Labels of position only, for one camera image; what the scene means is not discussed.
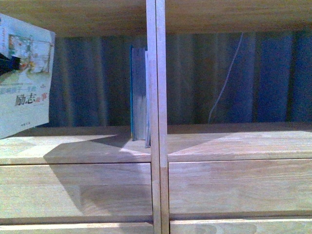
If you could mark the dark blue curtain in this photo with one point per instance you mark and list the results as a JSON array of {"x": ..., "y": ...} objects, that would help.
[{"x": 211, "y": 78}]

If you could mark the white illustrated paperback book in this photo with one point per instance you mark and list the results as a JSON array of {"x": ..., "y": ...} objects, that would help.
[{"x": 24, "y": 94}]

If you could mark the light wooden bookshelf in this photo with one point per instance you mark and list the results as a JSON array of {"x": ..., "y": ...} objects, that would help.
[{"x": 227, "y": 179}]

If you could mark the thick teal-covered book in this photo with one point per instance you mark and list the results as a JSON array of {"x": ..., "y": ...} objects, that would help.
[{"x": 138, "y": 93}]

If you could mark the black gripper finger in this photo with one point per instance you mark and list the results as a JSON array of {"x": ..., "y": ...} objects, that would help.
[{"x": 9, "y": 64}]

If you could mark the thin grey book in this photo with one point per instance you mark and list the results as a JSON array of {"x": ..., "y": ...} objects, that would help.
[{"x": 148, "y": 130}]

